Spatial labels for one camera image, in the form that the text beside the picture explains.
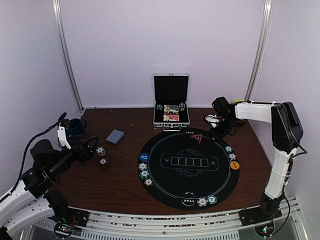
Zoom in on left aluminium frame post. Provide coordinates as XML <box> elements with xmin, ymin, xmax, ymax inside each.
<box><xmin>52</xmin><ymin>0</ymin><xmax>84</xmax><ymax>112</ymax></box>

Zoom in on front aluminium rail base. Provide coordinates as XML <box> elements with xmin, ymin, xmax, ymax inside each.
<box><xmin>19</xmin><ymin>196</ymin><xmax>308</xmax><ymax>240</ymax></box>

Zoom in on dark blue ceramic mug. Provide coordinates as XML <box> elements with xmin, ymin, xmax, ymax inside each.
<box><xmin>69</xmin><ymin>118</ymin><xmax>88</xmax><ymax>136</ymax></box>

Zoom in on clear dealer button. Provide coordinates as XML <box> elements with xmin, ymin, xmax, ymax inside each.
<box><xmin>181</xmin><ymin>191</ymin><xmax>197</xmax><ymax>207</ymax></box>

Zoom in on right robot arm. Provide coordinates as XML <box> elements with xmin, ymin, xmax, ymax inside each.
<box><xmin>203</xmin><ymin>96</ymin><xmax>303</xmax><ymax>225</ymax></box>

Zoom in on green chip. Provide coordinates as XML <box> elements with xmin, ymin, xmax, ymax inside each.
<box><xmin>224</xmin><ymin>145</ymin><xmax>234</xmax><ymax>154</ymax></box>
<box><xmin>207</xmin><ymin>194</ymin><xmax>218</xmax><ymax>205</ymax></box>
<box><xmin>139</xmin><ymin>170</ymin><xmax>149</xmax><ymax>180</ymax></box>

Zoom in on aluminium frame post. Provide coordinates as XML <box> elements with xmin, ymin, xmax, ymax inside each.
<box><xmin>52</xmin><ymin>0</ymin><xmax>84</xmax><ymax>112</ymax></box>
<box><xmin>244</xmin><ymin>0</ymin><xmax>273</xmax><ymax>101</ymax></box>

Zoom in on orange 100 chip stack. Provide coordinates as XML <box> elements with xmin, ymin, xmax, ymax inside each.
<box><xmin>99</xmin><ymin>158</ymin><xmax>108</xmax><ymax>168</ymax></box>

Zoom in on chips in case left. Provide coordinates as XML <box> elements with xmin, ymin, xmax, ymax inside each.
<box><xmin>156</xmin><ymin>104</ymin><xmax>164</xmax><ymax>111</ymax></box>

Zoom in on orange big blind button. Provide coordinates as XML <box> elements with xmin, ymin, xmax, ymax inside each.
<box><xmin>230</xmin><ymin>161</ymin><xmax>240</xmax><ymax>171</ymax></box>

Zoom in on chips in case right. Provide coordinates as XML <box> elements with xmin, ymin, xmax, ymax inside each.
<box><xmin>178</xmin><ymin>102</ymin><xmax>186</xmax><ymax>112</ymax></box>

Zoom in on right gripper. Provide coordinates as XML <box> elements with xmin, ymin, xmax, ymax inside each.
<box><xmin>209</xmin><ymin>116</ymin><xmax>235</xmax><ymax>142</ymax></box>

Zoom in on blue small blind button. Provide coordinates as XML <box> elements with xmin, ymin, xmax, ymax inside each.
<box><xmin>139</xmin><ymin>153</ymin><xmax>150</xmax><ymax>163</ymax></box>

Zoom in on yellow-green cup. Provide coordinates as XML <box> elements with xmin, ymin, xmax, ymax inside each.
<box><xmin>232</xmin><ymin>99</ymin><xmax>246</xmax><ymax>104</ymax></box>

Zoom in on right aluminium frame post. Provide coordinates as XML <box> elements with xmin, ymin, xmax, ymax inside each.
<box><xmin>244</xmin><ymin>0</ymin><xmax>273</xmax><ymax>101</ymax></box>

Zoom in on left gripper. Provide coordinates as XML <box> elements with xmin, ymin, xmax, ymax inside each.
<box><xmin>47</xmin><ymin>133</ymin><xmax>99</xmax><ymax>179</ymax></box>

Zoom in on chips in case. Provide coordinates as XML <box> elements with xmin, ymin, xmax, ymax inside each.
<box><xmin>178</xmin><ymin>102</ymin><xmax>186</xmax><ymax>112</ymax></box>
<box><xmin>156</xmin><ymin>104</ymin><xmax>164</xmax><ymax>111</ymax></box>

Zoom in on card box in case lower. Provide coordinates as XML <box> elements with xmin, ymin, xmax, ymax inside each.
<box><xmin>163</xmin><ymin>114</ymin><xmax>180</xmax><ymax>122</ymax></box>

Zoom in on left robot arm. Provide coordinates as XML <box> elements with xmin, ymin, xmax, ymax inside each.
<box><xmin>0</xmin><ymin>136</ymin><xmax>99</xmax><ymax>240</ymax></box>

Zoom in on card box in case upper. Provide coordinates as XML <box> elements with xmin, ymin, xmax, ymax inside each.
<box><xmin>164</xmin><ymin>104</ymin><xmax>179</xmax><ymax>112</ymax></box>

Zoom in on card box in case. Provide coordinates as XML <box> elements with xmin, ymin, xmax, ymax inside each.
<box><xmin>163</xmin><ymin>114</ymin><xmax>180</xmax><ymax>122</ymax></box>
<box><xmin>164</xmin><ymin>104</ymin><xmax>179</xmax><ymax>112</ymax></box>

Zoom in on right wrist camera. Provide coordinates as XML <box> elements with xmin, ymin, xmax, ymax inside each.
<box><xmin>203</xmin><ymin>114</ymin><xmax>220</xmax><ymax>128</ymax></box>

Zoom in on blue-backed card deck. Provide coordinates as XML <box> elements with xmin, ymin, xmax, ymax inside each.
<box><xmin>106</xmin><ymin>129</ymin><xmax>125</xmax><ymax>145</ymax></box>

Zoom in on aluminium poker case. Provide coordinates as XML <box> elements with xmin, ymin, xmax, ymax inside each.
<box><xmin>153</xmin><ymin>73</ymin><xmax>190</xmax><ymax>132</ymax></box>

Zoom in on round black poker mat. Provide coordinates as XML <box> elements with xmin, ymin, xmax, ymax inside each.
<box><xmin>140</xmin><ymin>128</ymin><xmax>240</xmax><ymax>211</ymax></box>

